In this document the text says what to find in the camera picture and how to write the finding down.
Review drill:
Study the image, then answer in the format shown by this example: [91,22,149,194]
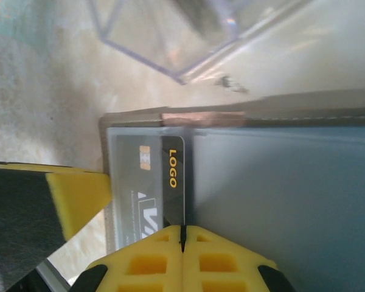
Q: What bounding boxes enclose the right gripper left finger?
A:
[69,224,184,292]

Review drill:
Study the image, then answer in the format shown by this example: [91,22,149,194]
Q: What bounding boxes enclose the grey card holder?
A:
[97,87,365,292]

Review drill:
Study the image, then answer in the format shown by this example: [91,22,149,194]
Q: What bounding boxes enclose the black VIP credit card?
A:
[114,134,187,244]

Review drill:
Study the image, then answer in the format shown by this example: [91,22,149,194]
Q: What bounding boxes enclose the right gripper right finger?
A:
[182,224,296,292]

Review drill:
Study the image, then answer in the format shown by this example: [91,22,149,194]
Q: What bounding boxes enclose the clear acrylic card box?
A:
[88,0,316,86]

